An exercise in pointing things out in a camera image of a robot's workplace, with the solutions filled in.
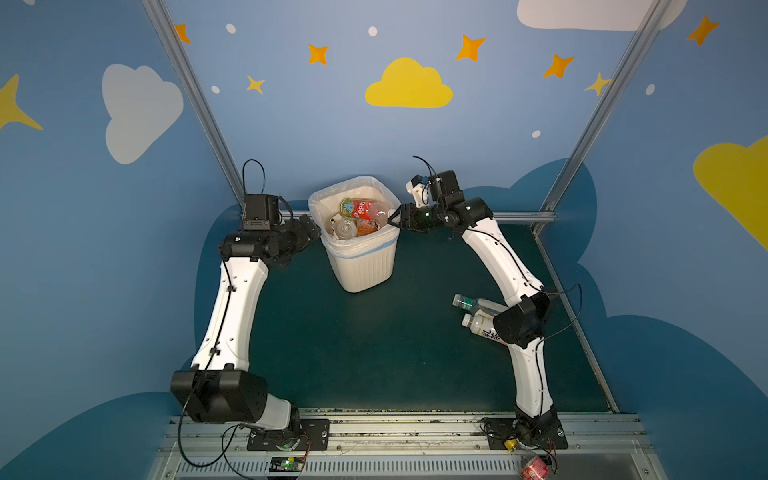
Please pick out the white ribbed plastic bin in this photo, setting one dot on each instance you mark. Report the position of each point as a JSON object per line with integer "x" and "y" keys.
{"x": 356, "y": 275}

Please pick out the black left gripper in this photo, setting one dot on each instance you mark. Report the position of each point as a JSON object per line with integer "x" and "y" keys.
{"x": 305, "y": 229}

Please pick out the aluminium frame back rail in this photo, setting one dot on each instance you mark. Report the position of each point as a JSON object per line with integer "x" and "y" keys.
{"x": 516, "y": 216}

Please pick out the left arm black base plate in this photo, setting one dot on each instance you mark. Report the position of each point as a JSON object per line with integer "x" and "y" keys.
{"x": 312, "y": 433}

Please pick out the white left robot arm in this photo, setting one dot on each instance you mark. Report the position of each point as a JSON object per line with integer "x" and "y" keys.
{"x": 218, "y": 387}

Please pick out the aluminium upright post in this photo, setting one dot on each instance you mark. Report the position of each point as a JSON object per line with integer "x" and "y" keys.
{"x": 633, "y": 56}
{"x": 161, "y": 20}

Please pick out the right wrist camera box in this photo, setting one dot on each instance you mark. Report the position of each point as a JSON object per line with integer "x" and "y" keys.
{"x": 442, "y": 188}

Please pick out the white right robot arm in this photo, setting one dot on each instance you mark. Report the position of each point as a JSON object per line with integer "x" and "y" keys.
{"x": 521, "y": 324}

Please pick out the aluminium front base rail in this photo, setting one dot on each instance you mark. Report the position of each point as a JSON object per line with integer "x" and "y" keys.
{"x": 381, "y": 444}

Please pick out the clear green cap water bottle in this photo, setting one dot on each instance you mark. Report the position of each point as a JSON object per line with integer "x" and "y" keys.
{"x": 475, "y": 305}

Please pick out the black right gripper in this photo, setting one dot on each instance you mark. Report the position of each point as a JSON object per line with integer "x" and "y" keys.
{"x": 405, "y": 216}

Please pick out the green circuit board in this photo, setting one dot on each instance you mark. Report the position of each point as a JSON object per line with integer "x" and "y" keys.
{"x": 285, "y": 465}

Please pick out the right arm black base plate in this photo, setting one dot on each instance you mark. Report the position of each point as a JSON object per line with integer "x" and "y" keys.
{"x": 501, "y": 432}

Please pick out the aluminium left upright post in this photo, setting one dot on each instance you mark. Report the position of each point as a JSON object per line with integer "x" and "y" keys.
{"x": 161, "y": 20}

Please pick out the red green label soda bottle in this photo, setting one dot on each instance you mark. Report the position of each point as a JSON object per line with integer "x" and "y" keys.
{"x": 364, "y": 209}

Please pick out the aluminium right upright post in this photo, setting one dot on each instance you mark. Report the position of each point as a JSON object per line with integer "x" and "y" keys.
{"x": 633, "y": 56}

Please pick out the crane label clear bottle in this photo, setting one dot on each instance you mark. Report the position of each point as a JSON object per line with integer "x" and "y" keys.
{"x": 343, "y": 228}

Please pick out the orange white label bottle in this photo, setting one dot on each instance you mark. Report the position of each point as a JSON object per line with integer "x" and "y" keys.
{"x": 482, "y": 325}

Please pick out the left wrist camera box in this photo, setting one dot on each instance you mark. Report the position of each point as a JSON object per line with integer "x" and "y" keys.
{"x": 261, "y": 212}

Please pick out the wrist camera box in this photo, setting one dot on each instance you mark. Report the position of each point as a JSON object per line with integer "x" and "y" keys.
{"x": 442, "y": 188}
{"x": 261, "y": 212}

